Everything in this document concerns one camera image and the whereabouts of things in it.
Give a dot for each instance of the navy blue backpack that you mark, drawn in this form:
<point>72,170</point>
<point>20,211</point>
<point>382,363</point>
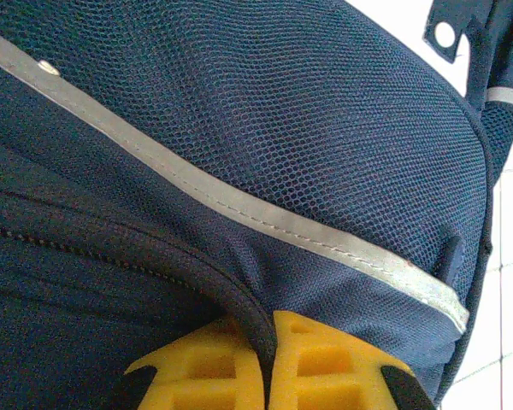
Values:
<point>282,128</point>

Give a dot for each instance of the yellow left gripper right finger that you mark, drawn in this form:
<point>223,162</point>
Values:
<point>337,371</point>

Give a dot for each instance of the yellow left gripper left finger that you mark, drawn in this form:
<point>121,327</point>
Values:
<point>196,376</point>

